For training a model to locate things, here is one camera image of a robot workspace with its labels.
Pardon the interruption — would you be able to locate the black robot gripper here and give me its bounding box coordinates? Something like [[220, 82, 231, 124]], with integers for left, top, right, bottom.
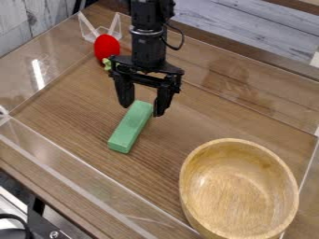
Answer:
[[109, 27, 184, 117]]

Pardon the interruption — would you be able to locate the green rectangular block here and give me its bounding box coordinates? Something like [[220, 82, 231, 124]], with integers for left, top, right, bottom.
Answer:
[[107, 101, 153, 154]]

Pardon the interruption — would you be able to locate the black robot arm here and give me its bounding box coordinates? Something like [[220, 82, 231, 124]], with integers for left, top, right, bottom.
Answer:
[[109, 0, 184, 117]]

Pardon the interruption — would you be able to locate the brown wooden bowl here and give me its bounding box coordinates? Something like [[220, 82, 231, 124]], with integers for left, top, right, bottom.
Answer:
[[179, 138, 299, 239]]

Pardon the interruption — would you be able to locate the red toy strawberry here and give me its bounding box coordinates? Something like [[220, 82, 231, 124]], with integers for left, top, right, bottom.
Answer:
[[93, 35, 121, 71]]

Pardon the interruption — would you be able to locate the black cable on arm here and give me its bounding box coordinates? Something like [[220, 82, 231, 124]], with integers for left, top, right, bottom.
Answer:
[[161, 22, 185, 51]]

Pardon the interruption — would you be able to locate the clear acrylic tray enclosure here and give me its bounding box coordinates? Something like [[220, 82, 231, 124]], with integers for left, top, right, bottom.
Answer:
[[0, 17, 319, 239]]

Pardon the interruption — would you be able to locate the black metal table frame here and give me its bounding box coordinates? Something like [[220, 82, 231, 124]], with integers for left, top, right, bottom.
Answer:
[[28, 196, 71, 239]]

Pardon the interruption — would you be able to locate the black cable lower left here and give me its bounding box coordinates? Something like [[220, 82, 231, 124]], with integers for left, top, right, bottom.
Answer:
[[0, 214, 32, 239]]

